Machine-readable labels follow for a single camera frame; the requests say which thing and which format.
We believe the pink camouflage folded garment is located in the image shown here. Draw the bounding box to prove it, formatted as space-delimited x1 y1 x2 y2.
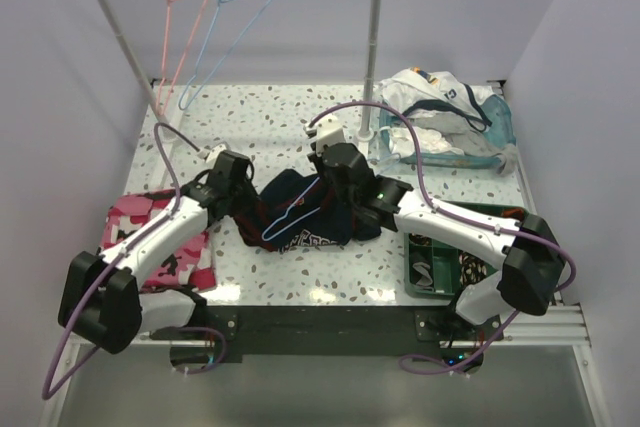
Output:
98 189 217 293

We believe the navy tank top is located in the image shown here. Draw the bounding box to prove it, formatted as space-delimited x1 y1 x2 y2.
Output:
233 169 381 253

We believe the grey garment in basket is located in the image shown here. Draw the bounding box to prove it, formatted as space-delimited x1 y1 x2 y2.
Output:
409 113 517 176

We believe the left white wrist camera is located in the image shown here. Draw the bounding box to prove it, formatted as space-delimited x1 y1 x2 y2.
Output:
197 142 229 163

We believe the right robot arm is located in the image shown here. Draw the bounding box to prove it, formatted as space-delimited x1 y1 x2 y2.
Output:
308 143 564 340

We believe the white garment in basket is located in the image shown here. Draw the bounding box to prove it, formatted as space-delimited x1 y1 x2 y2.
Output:
375 68 494 120

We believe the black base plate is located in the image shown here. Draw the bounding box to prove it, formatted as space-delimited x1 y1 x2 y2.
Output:
150 306 501 366

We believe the grey white rolled tie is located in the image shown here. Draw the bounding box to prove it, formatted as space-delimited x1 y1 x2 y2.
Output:
410 257 435 292

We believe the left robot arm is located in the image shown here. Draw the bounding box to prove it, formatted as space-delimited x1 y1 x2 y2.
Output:
58 150 257 354

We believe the blue wire hanger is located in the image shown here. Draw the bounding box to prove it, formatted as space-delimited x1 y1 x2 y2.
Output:
172 0 275 112
261 173 323 241

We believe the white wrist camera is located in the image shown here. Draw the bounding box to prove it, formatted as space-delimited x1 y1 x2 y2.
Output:
304 114 345 155
197 142 229 163

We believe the green compartment tray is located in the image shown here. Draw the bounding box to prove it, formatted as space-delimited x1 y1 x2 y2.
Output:
403 202 534 301

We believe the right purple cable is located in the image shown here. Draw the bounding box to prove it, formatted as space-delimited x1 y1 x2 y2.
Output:
309 101 579 377

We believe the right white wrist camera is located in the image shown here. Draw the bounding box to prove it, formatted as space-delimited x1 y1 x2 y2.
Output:
304 114 345 155

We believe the pink wire hanger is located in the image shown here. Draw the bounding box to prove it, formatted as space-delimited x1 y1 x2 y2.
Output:
145 0 211 116

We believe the black white spotted rolled tie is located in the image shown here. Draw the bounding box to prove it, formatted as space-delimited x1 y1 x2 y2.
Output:
459 252 488 287

